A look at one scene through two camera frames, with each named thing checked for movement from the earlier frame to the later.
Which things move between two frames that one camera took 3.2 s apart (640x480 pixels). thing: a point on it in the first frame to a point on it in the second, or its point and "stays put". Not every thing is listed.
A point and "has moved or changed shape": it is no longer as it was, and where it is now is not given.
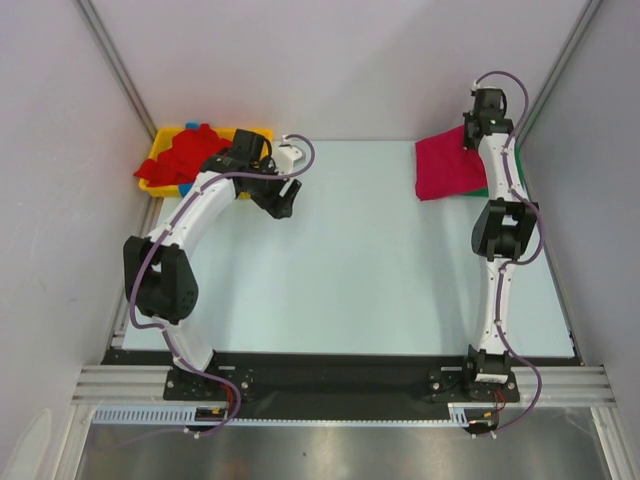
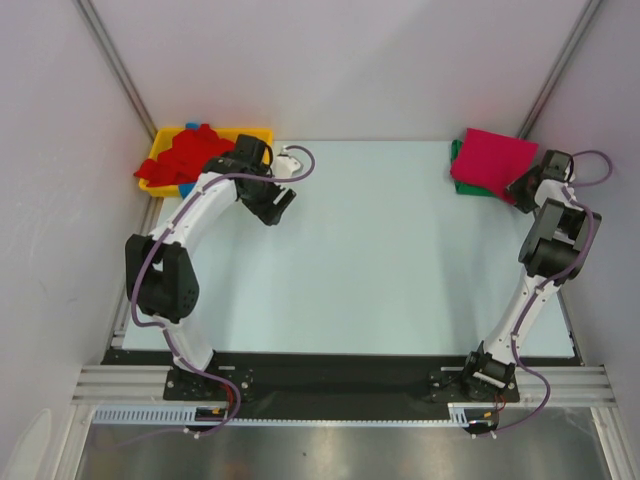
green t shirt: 485,192 to 461,187
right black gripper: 468,142 to 518,190
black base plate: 332,379 stays put
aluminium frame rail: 557,385 stays put
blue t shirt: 186,188 stays put
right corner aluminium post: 561,62 stays put
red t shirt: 181,162 stays put
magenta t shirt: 443,168 has moved or changed shape
